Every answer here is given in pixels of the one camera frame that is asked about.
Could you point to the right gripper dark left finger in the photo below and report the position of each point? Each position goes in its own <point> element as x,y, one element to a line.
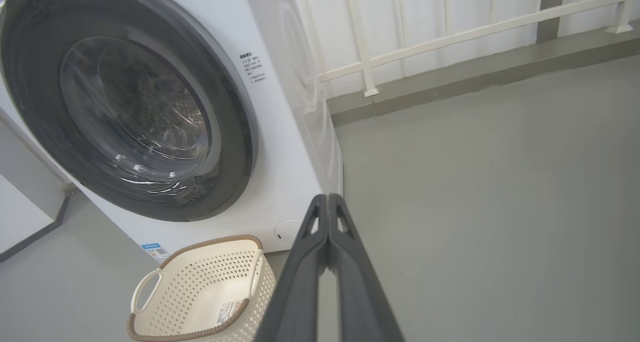
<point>300,282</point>

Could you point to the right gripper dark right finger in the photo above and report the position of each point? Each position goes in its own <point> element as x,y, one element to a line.
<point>360,282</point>

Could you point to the dark washing machine glass door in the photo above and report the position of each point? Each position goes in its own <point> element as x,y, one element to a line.
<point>140,106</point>

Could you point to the white basket barcode sticker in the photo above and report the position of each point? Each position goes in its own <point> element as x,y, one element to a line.
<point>228,313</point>

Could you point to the cream perforated laundry basket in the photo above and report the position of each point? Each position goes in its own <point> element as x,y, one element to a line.
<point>200,292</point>

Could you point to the white front-loading washing machine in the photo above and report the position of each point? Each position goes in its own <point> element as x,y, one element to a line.
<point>280,146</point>

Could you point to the blue energy label sticker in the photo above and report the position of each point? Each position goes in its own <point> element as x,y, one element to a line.
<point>156,252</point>

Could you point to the black text instruction label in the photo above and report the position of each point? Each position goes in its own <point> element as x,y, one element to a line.
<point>253,67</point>

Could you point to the white metal railing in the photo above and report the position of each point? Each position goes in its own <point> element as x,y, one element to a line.
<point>370,56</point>

